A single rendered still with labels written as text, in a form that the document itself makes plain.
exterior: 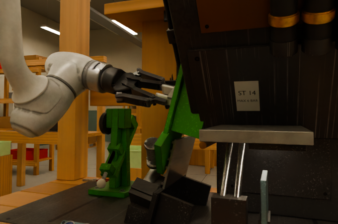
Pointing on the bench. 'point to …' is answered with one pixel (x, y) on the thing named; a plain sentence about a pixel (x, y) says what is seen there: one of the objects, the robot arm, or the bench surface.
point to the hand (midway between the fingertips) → (171, 96)
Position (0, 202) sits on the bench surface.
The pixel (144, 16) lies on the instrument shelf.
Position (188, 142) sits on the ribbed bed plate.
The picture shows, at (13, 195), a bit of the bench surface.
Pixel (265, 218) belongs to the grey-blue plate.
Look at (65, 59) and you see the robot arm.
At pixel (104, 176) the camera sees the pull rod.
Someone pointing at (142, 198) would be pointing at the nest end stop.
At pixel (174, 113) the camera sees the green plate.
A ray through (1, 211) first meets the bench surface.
